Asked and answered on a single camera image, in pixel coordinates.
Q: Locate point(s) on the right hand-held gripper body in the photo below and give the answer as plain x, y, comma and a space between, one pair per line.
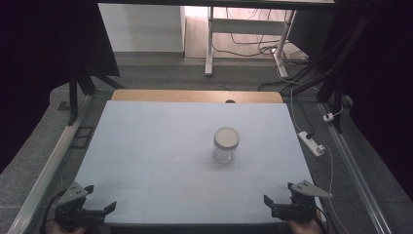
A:
300, 208

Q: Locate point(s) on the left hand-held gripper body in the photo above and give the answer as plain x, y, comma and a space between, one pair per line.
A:
73, 208

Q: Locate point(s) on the white round jar lid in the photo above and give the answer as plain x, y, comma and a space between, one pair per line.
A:
226, 137

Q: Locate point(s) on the person's right hand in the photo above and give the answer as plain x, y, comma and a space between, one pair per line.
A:
307, 228

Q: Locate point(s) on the person's left hand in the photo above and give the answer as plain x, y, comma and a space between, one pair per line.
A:
65, 230

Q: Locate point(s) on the white power strip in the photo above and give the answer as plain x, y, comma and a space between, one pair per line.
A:
311, 144

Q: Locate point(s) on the black plug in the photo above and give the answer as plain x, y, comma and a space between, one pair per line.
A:
310, 134

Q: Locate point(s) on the light blue table mat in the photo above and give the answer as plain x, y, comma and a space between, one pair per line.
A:
156, 146

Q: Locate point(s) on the small white adapter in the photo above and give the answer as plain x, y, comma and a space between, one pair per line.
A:
328, 117

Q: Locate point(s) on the black metal stand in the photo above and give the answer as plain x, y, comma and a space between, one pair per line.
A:
337, 65
73, 97

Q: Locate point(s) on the wooden table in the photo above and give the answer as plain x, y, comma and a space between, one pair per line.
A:
181, 96

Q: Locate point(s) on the black curtain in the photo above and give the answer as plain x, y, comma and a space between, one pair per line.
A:
386, 81
39, 65

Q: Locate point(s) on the metal floor rail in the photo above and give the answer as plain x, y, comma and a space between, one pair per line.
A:
48, 165
354, 169

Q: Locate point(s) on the black floor bracket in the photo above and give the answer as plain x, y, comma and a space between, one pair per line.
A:
81, 138

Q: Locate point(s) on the white desk frame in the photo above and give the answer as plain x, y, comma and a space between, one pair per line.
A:
246, 26

